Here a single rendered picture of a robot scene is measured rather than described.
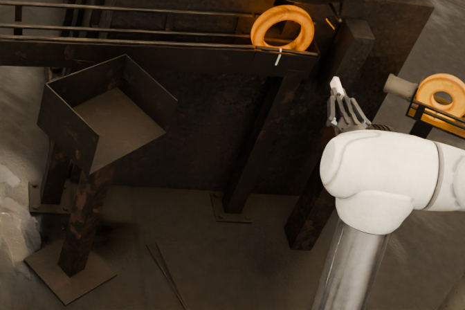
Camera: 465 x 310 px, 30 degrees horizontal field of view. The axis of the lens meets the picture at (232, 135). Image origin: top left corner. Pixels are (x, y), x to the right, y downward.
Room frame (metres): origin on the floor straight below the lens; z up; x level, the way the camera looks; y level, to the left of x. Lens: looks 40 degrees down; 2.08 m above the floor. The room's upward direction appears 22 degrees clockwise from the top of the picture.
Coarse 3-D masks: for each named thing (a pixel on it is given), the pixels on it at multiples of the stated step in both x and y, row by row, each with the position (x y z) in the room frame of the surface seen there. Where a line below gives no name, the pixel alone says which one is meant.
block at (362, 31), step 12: (348, 24) 2.22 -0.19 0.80; (360, 24) 2.24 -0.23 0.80; (336, 36) 2.24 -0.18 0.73; (348, 36) 2.18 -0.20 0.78; (360, 36) 2.18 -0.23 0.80; (372, 36) 2.20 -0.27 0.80; (336, 48) 2.21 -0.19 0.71; (348, 48) 2.17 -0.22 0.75; (360, 48) 2.18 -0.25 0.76; (336, 60) 2.18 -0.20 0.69; (348, 60) 2.17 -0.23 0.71; (360, 60) 2.19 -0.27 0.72; (324, 72) 2.22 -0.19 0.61; (336, 72) 2.17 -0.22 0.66; (348, 72) 2.18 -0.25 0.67; (324, 84) 2.19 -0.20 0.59; (348, 84) 2.19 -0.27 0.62
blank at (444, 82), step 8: (424, 80) 2.20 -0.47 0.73; (432, 80) 2.18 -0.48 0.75; (440, 80) 2.18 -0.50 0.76; (448, 80) 2.18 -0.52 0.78; (456, 80) 2.18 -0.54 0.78; (424, 88) 2.18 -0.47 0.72; (432, 88) 2.18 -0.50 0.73; (440, 88) 2.18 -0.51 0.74; (448, 88) 2.17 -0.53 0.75; (456, 88) 2.17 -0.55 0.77; (464, 88) 2.18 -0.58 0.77; (424, 96) 2.18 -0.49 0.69; (432, 96) 2.20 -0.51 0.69; (456, 96) 2.17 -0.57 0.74; (464, 96) 2.17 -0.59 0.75; (432, 104) 2.18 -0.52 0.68; (440, 104) 2.20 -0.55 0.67; (448, 104) 2.20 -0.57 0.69; (456, 104) 2.17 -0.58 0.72; (464, 104) 2.16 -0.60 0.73; (432, 112) 2.17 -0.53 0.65; (448, 112) 2.17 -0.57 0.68; (456, 112) 2.17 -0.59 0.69; (464, 112) 2.16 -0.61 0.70; (440, 120) 2.17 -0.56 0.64
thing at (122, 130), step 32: (96, 64) 1.69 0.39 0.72; (128, 64) 1.77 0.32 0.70; (64, 96) 1.61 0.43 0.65; (96, 96) 1.71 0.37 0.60; (128, 96) 1.75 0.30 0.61; (160, 96) 1.71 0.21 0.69; (64, 128) 1.50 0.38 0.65; (96, 128) 1.61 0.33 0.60; (128, 128) 1.65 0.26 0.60; (160, 128) 1.69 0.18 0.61; (96, 160) 1.51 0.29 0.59; (96, 192) 1.61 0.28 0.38; (96, 224) 1.64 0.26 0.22; (32, 256) 1.62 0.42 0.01; (64, 256) 1.61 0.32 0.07; (96, 256) 1.71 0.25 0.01; (64, 288) 1.55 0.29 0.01
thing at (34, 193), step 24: (72, 72) 1.82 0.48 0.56; (288, 72) 2.10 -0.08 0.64; (288, 96) 2.11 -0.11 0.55; (264, 120) 2.10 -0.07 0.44; (264, 144) 2.11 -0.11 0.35; (48, 168) 1.82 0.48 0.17; (240, 168) 2.11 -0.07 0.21; (48, 192) 1.83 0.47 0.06; (216, 192) 2.17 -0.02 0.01; (240, 192) 2.10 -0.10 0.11; (216, 216) 2.07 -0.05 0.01; (240, 216) 2.11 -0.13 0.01
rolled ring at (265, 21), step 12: (264, 12) 2.09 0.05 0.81; (276, 12) 2.08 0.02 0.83; (288, 12) 2.09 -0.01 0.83; (300, 12) 2.11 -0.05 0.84; (264, 24) 2.06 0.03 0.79; (300, 24) 2.11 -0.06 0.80; (312, 24) 2.13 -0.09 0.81; (252, 36) 2.07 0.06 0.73; (300, 36) 2.14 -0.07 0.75; (312, 36) 2.14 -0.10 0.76; (288, 48) 2.12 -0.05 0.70; (300, 48) 2.13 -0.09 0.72
